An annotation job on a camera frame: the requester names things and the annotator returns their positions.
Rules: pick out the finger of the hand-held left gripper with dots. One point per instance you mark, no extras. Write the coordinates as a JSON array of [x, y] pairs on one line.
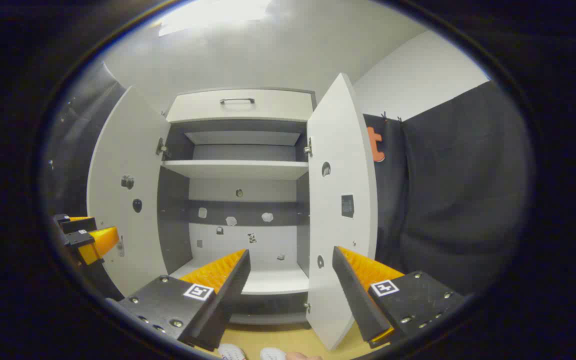
[[78, 224], [100, 242]]

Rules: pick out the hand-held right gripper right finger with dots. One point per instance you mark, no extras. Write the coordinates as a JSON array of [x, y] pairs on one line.
[[355, 295]]

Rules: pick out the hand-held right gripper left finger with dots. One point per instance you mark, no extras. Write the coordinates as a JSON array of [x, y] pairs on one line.
[[228, 295]]

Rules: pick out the white cabinet door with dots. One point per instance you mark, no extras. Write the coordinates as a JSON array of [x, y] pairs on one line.
[[128, 150], [338, 135]]

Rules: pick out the white and grey shoe cabinet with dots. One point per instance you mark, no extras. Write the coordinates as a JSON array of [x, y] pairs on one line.
[[243, 190]]

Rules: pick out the metal door hinge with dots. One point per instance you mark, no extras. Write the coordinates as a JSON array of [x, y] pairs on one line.
[[309, 148], [160, 147], [308, 306]]

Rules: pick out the white cabinet shelf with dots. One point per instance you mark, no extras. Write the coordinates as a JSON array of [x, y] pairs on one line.
[[238, 169]]

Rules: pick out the black backdrop cloth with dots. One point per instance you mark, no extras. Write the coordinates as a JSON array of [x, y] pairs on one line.
[[458, 190], [78, 150]]

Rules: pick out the large ceiling light panel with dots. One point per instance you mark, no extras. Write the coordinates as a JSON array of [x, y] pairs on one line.
[[208, 15]]

